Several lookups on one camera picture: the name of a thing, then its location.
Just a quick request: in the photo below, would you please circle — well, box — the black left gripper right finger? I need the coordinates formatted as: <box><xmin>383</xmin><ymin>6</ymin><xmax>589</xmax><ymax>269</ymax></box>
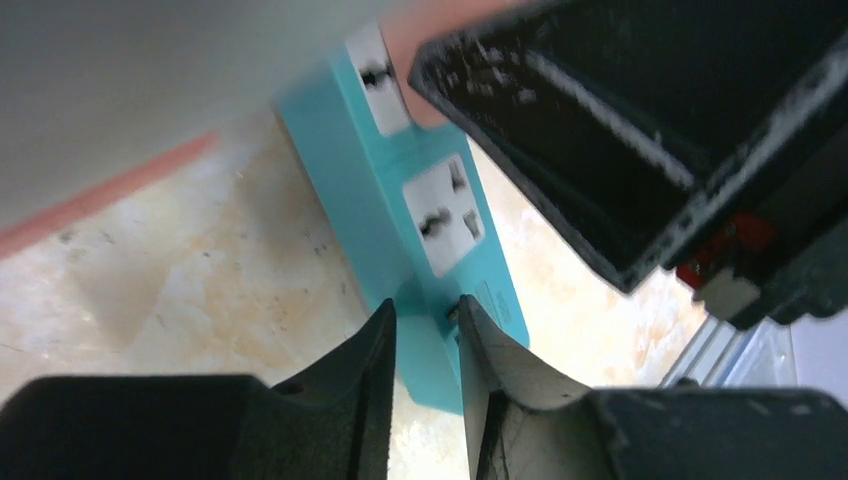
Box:
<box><xmin>457</xmin><ymin>295</ymin><xmax>847</xmax><ymax>479</ymax></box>

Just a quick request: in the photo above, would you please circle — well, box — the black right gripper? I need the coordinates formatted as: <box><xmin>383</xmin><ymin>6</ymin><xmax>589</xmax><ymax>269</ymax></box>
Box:
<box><xmin>663</xmin><ymin>39</ymin><xmax>847</xmax><ymax>330</ymax></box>

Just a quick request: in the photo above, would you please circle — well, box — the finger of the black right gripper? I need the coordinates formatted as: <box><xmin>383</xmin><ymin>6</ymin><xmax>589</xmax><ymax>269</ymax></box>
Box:
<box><xmin>409</xmin><ymin>1</ymin><xmax>847</xmax><ymax>293</ymax></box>

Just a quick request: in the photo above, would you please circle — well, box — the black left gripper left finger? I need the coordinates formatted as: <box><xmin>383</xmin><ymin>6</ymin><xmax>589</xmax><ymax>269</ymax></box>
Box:
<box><xmin>1</xmin><ymin>300</ymin><xmax>397</xmax><ymax>479</ymax></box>

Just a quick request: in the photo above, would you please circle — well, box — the teal power strip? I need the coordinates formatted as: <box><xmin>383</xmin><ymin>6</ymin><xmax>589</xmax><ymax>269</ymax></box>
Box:
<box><xmin>278</xmin><ymin>22</ymin><xmax>529</xmax><ymax>413</ymax></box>

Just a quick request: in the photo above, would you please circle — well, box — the pink thin cable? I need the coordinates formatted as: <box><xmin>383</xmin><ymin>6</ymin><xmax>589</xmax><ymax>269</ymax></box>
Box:
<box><xmin>0</xmin><ymin>131</ymin><xmax>220</xmax><ymax>260</ymax></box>

